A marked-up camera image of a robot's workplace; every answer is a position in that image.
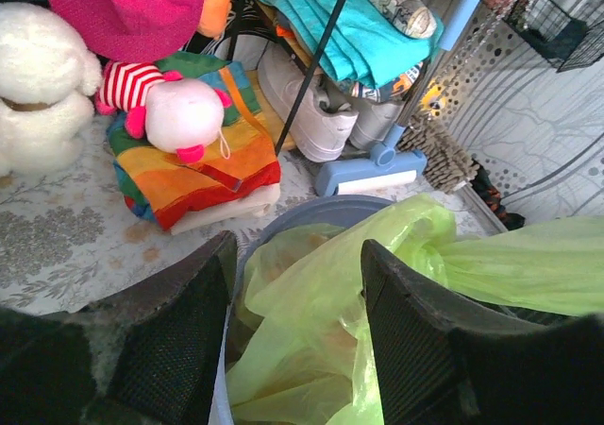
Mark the teal folded cloth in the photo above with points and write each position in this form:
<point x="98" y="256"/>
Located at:
<point x="363" y="46"/>

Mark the blue handled broom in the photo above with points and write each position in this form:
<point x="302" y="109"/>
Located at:
<point x="385" y="165"/>

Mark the white sneaker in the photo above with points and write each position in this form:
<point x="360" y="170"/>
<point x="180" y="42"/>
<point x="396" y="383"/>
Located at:
<point x="324" y="119"/>

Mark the yellow plush duck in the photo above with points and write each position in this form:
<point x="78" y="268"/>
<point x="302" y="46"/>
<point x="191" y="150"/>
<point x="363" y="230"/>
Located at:
<point x="435" y="100"/>

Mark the woven straw mat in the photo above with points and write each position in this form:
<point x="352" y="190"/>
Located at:
<point x="449" y="166"/>

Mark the pink head plush doll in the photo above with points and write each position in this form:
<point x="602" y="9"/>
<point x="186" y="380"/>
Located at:
<point x="175" y="114"/>

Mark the black wire basket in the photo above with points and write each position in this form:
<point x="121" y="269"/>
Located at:
<point x="567" y="34"/>

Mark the blue trash bin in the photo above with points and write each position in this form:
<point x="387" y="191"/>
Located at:
<point x="322" y="213"/>

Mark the magenta fuzzy bag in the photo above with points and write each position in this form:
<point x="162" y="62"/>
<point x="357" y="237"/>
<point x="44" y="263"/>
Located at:
<point x="132" y="30"/>

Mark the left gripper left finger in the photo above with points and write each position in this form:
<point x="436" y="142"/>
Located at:
<point x="146" y="355"/>

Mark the orange plush toy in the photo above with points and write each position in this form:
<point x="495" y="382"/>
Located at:
<point x="213" y="19"/>

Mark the rainbow striped cloth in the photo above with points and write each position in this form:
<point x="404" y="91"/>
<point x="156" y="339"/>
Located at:
<point x="158" y="187"/>

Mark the green trash bag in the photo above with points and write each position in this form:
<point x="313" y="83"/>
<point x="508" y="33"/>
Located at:
<point x="306" y="354"/>

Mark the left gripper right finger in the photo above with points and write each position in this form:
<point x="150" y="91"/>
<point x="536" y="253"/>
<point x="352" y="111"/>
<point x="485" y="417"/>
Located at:
<point x="443" y="358"/>

